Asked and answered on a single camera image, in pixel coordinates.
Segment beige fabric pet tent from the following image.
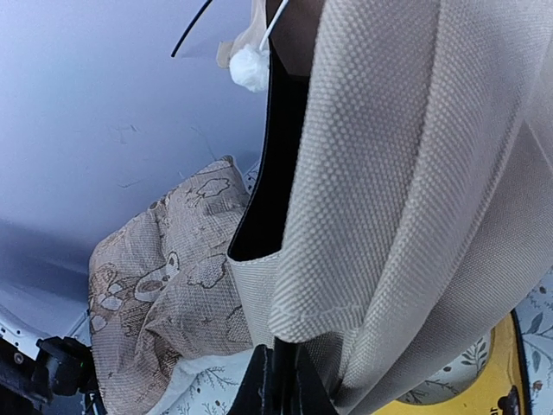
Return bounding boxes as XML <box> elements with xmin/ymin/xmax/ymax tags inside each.
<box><xmin>228</xmin><ymin>1</ymin><xmax>552</xmax><ymax>414</ymax></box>

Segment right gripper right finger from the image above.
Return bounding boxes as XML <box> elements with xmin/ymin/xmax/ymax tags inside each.
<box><xmin>291</xmin><ymin>346</ymin><xmax>338</xmax><ymax>415</ymax></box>

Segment white pompom toy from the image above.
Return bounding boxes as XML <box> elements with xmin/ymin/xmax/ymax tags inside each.
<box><xmin>227</xmin><ymin>0</ymin><xmax>289</xmax><ymax>93</ymax></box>

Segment black tent pole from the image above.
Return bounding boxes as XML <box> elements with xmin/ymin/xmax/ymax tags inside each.
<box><xmin>170</xmin><ymin>0</ymin><xmax>213</xmax><ymax>58</ymax></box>
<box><xmin>272</xmin><ymin>338</ymin><xmax>298</xmax><ymax>414</ymax></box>

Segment yellow double bowl holder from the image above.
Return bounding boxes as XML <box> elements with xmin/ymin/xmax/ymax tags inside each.
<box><xmin>384</xmin><ymin>312</ymin><xmax>531</xmax><ymax>414</ymax></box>

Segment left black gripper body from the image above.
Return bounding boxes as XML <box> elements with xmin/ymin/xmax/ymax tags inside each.
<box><xmin>1</xmin><ymin>337</ymin><xmax>93</xmax><ymax>414</ymax></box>

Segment brown patterned pet cushion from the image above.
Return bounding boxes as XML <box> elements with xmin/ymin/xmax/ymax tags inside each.
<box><xmin>89</xmin><ymin>156</ymin><xmax>251</xmax><ymax>414</ymax></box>

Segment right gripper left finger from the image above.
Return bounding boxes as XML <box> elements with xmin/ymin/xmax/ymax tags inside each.
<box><xmin>231</xmin><ymin>345</ymin><xmax>274</xmax><ymax>415</ymax></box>

